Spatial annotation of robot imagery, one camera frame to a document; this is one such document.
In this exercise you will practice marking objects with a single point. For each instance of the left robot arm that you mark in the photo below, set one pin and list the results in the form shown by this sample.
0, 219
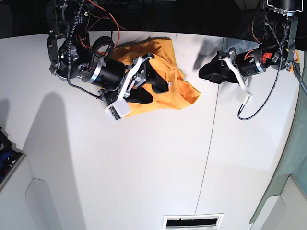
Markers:
276, 49

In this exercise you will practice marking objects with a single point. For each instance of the grey green cloth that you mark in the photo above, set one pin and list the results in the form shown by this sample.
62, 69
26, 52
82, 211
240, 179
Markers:
284, 203

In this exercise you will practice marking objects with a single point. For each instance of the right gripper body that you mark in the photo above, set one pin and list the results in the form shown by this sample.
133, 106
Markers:
108, 76

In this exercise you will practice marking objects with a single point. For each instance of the orange yellow t-shirt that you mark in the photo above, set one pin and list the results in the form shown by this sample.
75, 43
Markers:
181, 93

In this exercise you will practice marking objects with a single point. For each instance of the white table vent grille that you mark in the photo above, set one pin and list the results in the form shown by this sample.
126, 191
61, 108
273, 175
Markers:
193, 222

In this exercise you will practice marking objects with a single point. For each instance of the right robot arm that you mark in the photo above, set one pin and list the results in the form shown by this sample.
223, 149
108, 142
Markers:
72, 56

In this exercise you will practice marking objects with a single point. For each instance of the orange handled scissors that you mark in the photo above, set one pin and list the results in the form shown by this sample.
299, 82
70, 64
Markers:
293, 66

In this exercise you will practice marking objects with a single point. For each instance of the black blue items bin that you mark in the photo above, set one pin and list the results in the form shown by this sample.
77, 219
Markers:
8, 156

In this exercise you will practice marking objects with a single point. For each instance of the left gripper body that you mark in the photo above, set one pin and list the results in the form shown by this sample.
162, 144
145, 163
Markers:
248, 63

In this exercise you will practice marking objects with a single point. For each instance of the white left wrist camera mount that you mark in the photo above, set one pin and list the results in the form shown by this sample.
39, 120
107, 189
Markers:
244, 95

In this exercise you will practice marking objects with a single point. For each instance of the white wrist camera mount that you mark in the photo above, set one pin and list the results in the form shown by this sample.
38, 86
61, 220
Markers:
120, 108
244, 95

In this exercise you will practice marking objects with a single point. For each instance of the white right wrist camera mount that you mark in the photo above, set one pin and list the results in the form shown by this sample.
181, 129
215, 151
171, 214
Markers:
120, 108

